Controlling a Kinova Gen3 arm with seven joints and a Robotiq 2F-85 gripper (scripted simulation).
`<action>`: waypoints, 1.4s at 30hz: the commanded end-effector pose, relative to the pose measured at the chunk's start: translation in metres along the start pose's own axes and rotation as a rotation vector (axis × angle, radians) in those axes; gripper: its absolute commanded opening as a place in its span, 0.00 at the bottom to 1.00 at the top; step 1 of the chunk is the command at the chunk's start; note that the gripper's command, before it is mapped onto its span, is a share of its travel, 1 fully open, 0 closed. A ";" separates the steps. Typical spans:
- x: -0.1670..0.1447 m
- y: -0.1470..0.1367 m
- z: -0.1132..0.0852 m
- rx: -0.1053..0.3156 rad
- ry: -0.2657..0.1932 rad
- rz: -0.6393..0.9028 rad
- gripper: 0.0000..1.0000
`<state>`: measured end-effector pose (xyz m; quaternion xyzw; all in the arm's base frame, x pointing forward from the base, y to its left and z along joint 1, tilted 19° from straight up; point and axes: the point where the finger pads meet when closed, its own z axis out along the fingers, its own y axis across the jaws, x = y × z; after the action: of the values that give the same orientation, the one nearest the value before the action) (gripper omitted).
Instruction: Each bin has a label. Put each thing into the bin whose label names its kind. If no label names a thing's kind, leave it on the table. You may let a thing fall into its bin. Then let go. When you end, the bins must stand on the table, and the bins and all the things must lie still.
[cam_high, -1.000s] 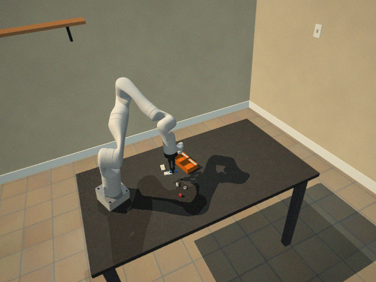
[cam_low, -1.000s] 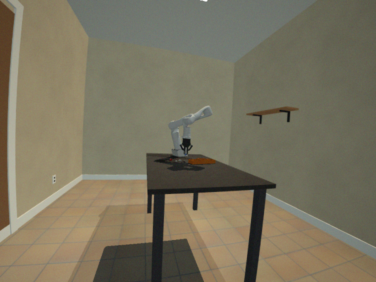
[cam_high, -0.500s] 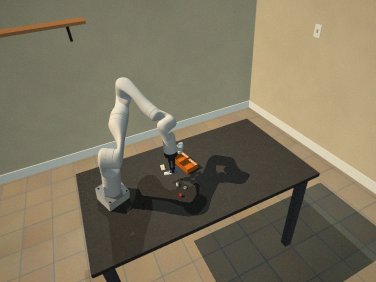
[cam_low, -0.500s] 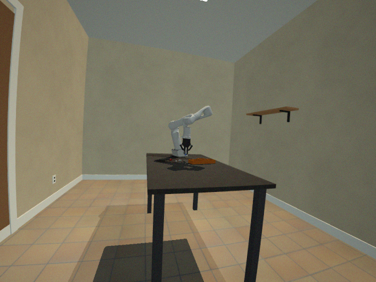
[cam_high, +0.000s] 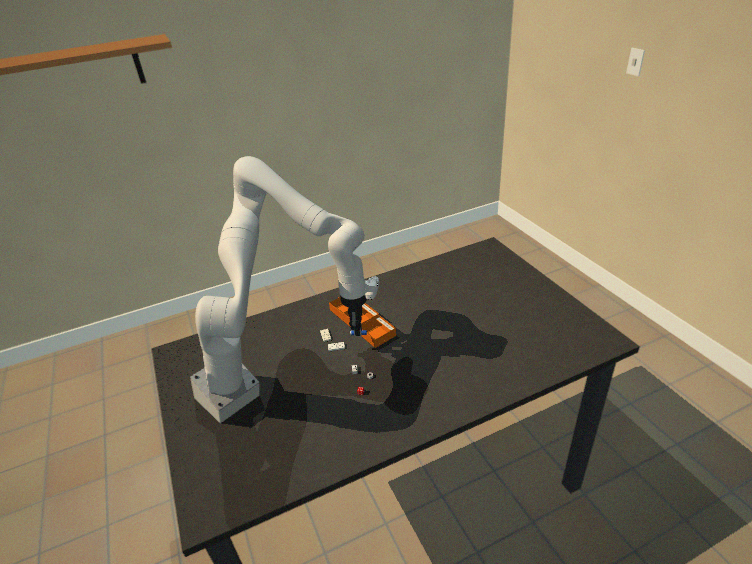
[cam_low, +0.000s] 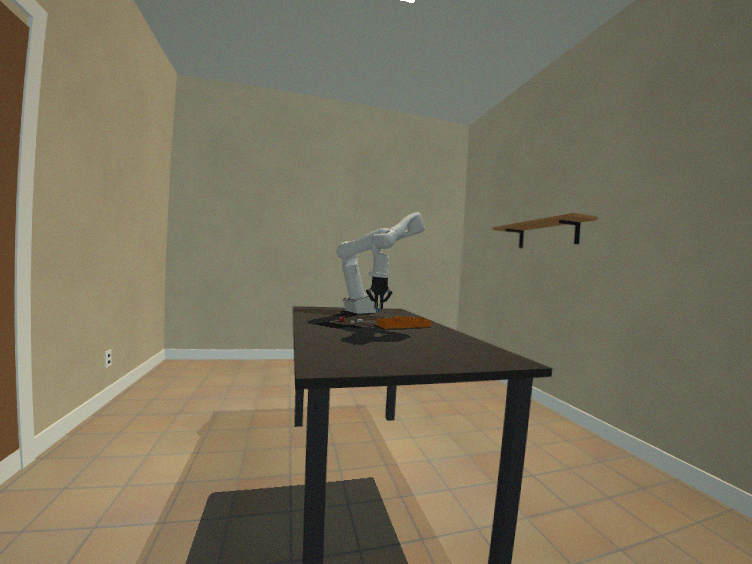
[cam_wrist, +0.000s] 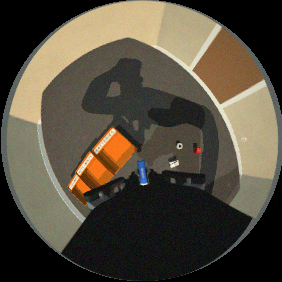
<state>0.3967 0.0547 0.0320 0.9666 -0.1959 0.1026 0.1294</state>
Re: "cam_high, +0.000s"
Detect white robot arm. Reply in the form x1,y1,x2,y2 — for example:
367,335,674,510
196,156,380,395

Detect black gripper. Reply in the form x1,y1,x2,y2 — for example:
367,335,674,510
340,295,367,337

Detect orange labelled bins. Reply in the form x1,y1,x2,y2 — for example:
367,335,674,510
329,297,396,348

